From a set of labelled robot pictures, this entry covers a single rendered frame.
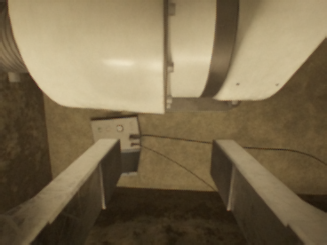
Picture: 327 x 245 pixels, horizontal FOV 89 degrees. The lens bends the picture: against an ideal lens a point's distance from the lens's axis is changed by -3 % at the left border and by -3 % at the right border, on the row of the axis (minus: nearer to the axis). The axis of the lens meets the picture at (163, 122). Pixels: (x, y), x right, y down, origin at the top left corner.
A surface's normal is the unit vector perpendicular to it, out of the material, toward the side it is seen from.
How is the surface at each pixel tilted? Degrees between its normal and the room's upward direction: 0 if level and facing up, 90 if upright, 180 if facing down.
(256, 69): 49
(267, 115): 0
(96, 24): 7
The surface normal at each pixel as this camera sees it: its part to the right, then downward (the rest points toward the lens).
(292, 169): -0.01, 0.22
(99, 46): -0.08, 0.50
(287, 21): -0.01, 0.88
